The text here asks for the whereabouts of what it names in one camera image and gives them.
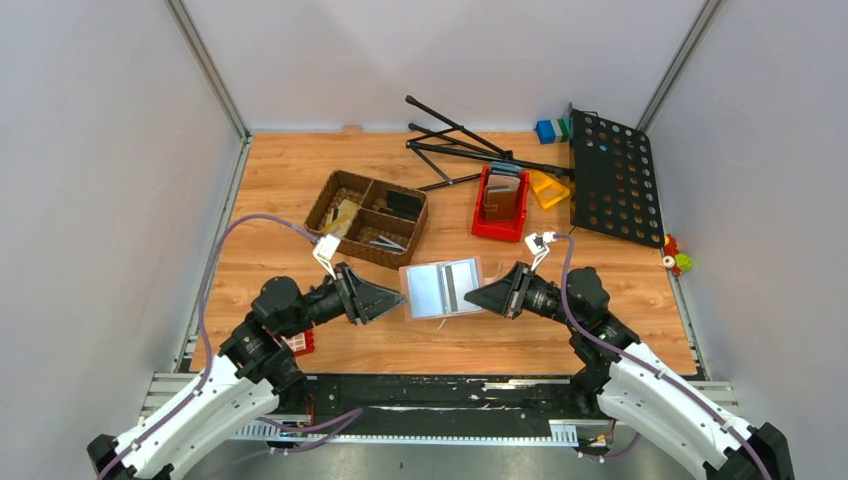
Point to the aluminium frame rail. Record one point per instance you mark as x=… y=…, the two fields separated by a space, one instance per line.
x=358 y=430

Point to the red plastic bin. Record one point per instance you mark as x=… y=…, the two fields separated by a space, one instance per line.
x=511 y=231

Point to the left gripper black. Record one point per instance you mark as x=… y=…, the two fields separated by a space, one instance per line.
x=363 y=300

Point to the white card with magnetic stripe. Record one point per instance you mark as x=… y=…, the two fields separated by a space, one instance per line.
x=457 y=279

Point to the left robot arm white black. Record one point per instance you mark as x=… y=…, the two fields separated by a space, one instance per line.
x=254 y=373

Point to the black folding stand legs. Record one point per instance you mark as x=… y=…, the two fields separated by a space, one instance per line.
x=458 y=141

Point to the red white window toy block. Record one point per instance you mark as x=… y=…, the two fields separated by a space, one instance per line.
x=302 y=343

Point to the cards in basket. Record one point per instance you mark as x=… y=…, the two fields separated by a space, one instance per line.
x=340 y=219

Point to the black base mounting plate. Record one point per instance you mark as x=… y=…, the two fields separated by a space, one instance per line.
x=437 y=397

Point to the brown wallet in bin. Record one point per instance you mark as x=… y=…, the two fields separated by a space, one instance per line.
x=500 y=197

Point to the yellow plastic triangle toy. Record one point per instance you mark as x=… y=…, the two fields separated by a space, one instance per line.
x=547 y=191

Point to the black perforated music stand tray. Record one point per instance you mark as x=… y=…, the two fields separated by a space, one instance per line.
x=614 y=190

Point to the brown wicker divided basket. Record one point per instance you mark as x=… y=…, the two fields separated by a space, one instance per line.
x=368 y=224

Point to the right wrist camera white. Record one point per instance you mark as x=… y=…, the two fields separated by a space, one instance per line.
x=539 y=246

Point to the blue green white blocks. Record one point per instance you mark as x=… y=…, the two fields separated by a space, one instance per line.
x=553 y=131

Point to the red green toy pieces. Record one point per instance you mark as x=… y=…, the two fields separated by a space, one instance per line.
x=674 y=259

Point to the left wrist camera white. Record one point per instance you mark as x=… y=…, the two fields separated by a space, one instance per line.
x=324 y=250

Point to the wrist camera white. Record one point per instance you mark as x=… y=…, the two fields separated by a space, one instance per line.
x=539 y=246
x=324 y=250

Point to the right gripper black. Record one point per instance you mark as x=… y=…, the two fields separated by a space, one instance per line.
x=502 y=297

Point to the black credit card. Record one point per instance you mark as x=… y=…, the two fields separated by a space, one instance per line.
x=402 y=202
x=412 y=216

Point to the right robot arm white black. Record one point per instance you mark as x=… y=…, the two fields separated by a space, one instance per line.
x=623 y=379

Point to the grey VIP credit card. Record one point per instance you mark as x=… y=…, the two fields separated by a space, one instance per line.
x=385 y=244

